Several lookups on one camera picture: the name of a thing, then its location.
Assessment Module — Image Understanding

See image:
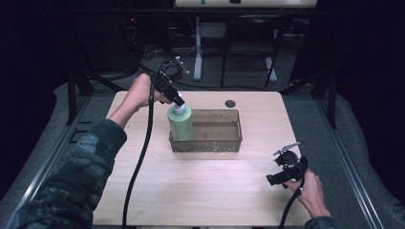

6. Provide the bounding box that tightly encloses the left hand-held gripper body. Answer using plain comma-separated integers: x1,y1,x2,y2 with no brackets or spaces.
154,55,191,96

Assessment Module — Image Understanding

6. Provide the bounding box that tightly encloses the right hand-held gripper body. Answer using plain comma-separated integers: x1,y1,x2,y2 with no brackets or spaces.
272,142,309,183

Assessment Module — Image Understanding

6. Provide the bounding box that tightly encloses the green pump bottle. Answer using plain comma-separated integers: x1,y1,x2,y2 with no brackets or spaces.
166,92,195,142

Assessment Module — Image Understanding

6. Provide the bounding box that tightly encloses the brown translucent plastic basket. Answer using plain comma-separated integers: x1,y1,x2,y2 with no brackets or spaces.
168,108,244,154

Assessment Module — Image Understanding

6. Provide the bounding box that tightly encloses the person's left hand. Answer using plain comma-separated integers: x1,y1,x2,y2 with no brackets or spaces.
121,73,173,115

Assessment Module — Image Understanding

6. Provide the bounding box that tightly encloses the person's right hand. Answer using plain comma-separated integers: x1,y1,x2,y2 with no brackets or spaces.
283,168,332,219

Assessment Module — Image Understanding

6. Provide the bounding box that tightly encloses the white desk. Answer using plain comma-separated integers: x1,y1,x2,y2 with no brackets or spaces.
174,0,318,83

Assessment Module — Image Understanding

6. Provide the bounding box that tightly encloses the dark computer tower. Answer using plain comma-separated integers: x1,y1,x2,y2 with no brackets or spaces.
75,12,141,72

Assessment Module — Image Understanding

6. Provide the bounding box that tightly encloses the black metal stand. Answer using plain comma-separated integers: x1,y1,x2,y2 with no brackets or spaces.
279,67,338,130
65,65,126,127

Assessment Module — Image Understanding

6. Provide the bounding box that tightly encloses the black chair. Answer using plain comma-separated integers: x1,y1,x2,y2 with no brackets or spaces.
220,13,288,89

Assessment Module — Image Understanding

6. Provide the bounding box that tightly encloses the right hand-held gripper black cable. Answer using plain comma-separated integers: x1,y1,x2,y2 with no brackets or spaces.
278,157,309,229

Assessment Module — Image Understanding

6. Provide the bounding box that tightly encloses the hand-held gripper black cable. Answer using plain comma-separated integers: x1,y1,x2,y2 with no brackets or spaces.
121,61,167,229
278,157,309,229

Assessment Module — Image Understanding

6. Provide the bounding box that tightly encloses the black floor cable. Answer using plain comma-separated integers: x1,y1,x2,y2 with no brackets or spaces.
136,62,272,93

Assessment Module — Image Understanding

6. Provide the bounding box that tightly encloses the aluminium floor rail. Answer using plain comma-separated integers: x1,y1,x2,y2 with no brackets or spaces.
0,94,94,229
312,94,386,229

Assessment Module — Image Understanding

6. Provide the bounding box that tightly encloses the left hand-held gripper black cable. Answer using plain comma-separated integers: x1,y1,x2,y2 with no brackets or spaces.
121,61,167,229

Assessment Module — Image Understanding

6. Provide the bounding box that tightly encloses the black square floor frame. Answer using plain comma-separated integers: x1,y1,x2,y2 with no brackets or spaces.
68,128,90,144

